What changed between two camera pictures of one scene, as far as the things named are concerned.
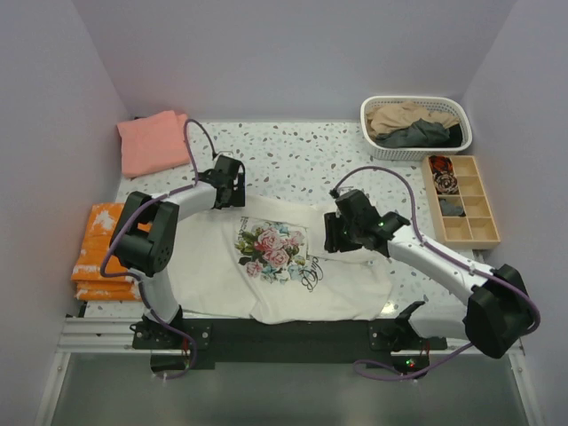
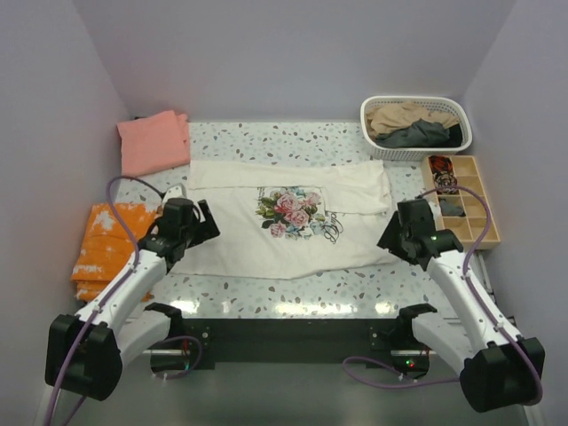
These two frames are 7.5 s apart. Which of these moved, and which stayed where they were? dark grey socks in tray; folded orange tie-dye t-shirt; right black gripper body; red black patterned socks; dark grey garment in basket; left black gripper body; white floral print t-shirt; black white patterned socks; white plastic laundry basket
Moved: white floral print t-shirt; right black gripper body; left black gripper body
Stayed: black white patterned socks; dark grey garment in basket; folded orange tie-dye t-shirt; dark grey socks in tray; white plastic laundry basket; red black patterned socks
